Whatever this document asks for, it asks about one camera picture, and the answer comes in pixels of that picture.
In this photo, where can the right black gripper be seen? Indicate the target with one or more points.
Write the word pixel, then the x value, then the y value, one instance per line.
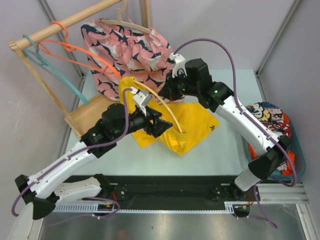
pixel 166 92

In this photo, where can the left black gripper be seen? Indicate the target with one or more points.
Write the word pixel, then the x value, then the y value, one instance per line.
pixel 159 126

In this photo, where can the yellow hanger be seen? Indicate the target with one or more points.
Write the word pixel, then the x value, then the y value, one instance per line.
pixel 163 102

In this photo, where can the yellow shorts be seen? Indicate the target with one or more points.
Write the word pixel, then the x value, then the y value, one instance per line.
pixel 196 122

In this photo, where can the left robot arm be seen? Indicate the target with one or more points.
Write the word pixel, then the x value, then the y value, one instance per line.
pixel 48 188

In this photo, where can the orange hanger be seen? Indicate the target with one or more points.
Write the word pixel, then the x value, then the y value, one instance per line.
pixel 75 60

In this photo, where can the pink shark print shorts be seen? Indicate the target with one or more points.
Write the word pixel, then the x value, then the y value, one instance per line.
pixel 131 52

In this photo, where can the beige hanger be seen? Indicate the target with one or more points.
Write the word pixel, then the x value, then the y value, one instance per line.
pixel 124 20

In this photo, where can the colourful cartoon print shorts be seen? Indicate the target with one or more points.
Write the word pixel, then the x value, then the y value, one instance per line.
pixel 271 117

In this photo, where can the teal hanger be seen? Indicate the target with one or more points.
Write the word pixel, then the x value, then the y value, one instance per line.
pixel 36 58

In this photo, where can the wooden clothes rack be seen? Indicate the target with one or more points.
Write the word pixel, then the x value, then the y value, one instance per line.
pixel 86 115

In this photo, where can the teal laundry basket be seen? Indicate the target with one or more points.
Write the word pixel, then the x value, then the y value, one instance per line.
pixel 283 172

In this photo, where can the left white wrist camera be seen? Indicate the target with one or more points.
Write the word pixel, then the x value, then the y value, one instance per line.
pixel 141 98

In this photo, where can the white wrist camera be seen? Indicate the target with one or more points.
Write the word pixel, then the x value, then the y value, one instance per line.
pixel 178 65
pixel 141 98

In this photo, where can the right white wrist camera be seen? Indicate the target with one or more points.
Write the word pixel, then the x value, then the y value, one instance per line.
pixel 178 65

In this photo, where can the white slotted cable duct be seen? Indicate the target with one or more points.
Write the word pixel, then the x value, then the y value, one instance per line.
pixel 225 207

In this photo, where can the aluminium frame rail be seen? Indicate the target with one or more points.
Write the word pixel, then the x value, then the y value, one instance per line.
pixel 276 193

